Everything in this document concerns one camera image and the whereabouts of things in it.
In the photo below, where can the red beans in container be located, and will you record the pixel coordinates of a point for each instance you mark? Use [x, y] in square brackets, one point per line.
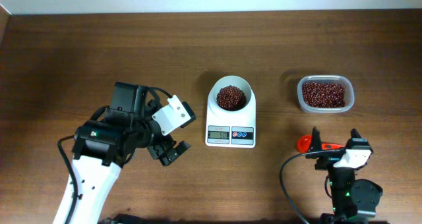
[323, 95]

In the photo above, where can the white round bowl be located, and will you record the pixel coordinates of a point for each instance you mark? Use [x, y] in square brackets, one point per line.
[234, 81]

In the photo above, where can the orange plastic measuring scoop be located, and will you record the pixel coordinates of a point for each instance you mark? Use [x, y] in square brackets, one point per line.
[304, 144]

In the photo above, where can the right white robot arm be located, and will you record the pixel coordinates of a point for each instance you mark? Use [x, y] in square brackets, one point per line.
[353, 200]

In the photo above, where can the red beans in bowl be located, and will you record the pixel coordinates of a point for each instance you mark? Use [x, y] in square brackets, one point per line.
[231, 98]

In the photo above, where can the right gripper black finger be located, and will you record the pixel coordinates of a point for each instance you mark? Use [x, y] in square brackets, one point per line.
[354, 134]
[316, 143]

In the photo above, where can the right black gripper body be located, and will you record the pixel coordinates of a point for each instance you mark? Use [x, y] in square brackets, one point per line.
[327, 161]

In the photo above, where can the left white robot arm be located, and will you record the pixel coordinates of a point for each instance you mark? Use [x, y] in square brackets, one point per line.
[107, 141]

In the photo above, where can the white digital kitchen scale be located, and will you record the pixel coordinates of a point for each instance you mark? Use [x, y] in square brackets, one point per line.
[231, 129]

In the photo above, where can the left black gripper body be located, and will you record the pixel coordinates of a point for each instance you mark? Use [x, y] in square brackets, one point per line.
[148, 132]

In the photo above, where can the clear plastic food container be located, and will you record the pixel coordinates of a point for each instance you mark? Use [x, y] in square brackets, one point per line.
[349, 93]

